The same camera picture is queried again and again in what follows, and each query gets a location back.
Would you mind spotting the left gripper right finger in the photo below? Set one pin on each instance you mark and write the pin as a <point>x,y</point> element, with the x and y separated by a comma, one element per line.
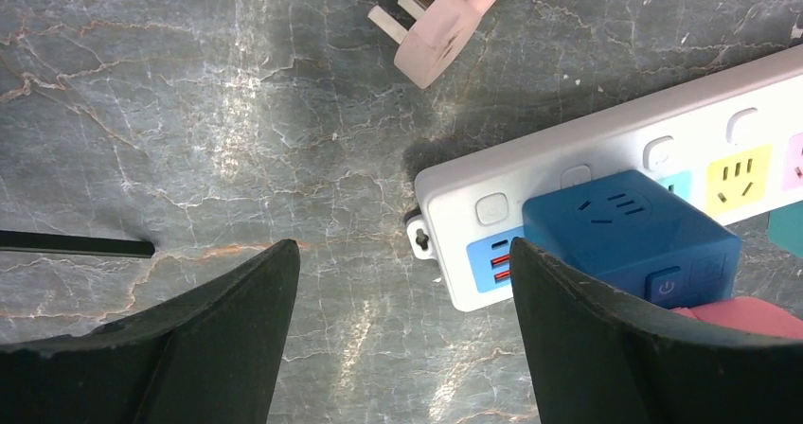
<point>597,354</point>

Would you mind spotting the teal power strip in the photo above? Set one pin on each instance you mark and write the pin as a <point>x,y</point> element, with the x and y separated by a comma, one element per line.
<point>785,227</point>

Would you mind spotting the red-pink cube adapter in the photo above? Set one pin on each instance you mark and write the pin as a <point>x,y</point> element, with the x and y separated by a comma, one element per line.
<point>747,314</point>

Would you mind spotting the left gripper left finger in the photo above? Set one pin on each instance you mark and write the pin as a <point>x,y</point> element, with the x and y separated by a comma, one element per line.
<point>208,355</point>

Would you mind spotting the white multicolour power strip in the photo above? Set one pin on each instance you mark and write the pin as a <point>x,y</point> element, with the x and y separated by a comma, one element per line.
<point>729,143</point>

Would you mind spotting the dark blue cube adapter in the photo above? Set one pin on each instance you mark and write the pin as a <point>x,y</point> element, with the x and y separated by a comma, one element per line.
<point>630,232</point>

